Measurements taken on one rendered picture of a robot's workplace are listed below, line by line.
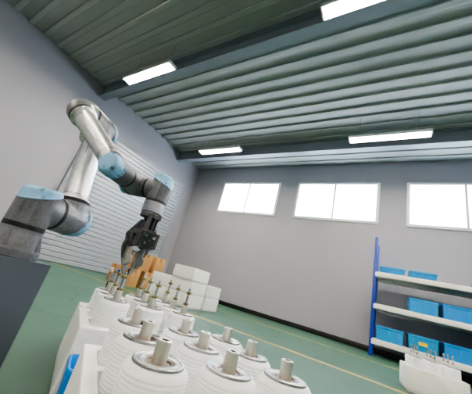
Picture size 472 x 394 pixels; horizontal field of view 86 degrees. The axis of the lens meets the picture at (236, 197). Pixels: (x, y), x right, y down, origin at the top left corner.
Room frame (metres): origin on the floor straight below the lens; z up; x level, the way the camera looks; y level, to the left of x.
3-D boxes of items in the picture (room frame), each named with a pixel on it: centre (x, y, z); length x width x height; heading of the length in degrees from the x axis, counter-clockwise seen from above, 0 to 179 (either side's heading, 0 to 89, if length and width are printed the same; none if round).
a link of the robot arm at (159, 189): (0.89, 0.28, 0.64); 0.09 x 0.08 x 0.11; 74
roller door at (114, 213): (6.43, 2.63, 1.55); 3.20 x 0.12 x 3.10; 145
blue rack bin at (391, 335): (4.48, -3.07, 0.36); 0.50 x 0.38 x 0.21; 146
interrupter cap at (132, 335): (0.53, 0.09, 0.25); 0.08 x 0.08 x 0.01
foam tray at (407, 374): (2.34, -1.97, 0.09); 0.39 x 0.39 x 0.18; 62
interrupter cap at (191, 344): (0.58, -0.01, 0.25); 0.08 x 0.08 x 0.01
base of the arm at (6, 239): (0.86, 0.63, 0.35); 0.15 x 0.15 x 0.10
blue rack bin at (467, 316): (3.96, -3.77, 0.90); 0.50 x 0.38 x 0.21; 144
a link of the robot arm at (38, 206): (0.86, 0.63, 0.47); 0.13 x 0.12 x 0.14; 164
